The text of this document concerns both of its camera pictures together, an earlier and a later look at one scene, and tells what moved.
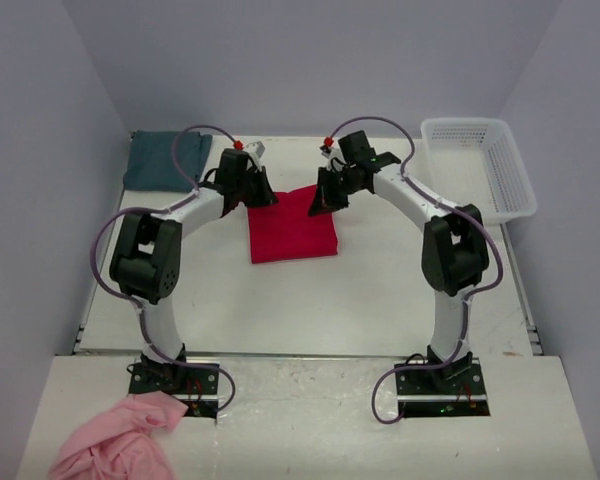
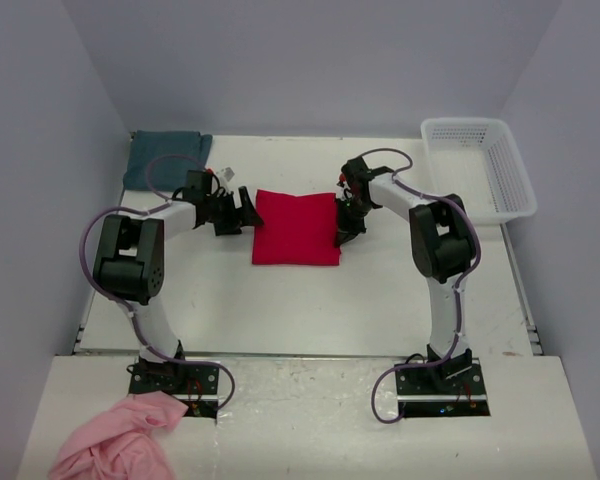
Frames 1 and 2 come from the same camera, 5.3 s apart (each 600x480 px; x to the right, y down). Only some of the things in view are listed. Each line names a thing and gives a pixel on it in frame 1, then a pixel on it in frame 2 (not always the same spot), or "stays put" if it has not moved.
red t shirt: [285, 230] stays put
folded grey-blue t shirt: [150, 165] stays put
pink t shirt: [113, 445] stays put
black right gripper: [330, 185] to [350, 220]
